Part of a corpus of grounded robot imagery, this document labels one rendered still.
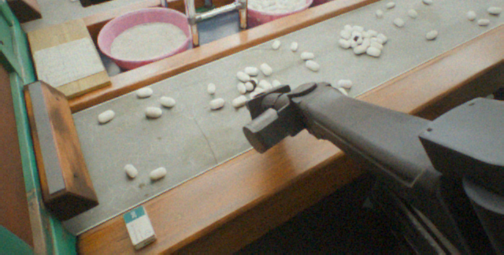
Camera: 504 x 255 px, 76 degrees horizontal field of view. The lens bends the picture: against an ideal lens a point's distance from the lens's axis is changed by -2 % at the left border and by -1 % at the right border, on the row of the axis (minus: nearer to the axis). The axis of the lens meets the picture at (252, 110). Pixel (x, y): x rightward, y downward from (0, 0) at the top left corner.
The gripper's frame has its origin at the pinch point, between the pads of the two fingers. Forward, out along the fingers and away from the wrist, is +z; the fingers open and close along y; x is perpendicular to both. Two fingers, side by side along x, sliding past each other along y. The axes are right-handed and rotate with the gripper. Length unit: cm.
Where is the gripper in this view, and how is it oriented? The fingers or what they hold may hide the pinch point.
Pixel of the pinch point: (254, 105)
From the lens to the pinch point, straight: 74.0
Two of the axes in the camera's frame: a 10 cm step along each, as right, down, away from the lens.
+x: 3.2, 9.3, 2.0
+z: -4.1, -0.5, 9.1
